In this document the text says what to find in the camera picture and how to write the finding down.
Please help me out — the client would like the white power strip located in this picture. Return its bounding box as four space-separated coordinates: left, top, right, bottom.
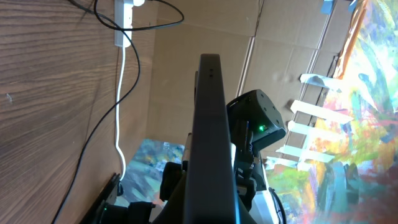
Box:
114 0 133 48

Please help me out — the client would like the cardboard backdrop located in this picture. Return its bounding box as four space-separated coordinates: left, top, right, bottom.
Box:
146 0 351 144

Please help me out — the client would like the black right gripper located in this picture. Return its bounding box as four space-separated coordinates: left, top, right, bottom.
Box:
159 143 267 212

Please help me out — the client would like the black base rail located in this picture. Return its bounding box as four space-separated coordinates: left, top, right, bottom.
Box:
79 172 156 224

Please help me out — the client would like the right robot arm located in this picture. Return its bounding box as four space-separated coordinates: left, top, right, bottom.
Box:
154 90 287 223

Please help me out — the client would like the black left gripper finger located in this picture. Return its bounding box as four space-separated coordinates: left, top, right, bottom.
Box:
239 207 256 224

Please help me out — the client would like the white power strip cord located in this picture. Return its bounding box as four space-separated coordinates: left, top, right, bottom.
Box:
114 46 127 182

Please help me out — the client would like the black USB charging cable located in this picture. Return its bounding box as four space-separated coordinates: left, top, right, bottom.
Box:
51 0 185 224

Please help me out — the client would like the white charger plug adapter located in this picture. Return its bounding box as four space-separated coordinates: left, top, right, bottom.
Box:
133 0 145 7

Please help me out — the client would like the Samsung Galaxy smartphone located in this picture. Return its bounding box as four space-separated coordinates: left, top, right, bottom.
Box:
183 54 239 223

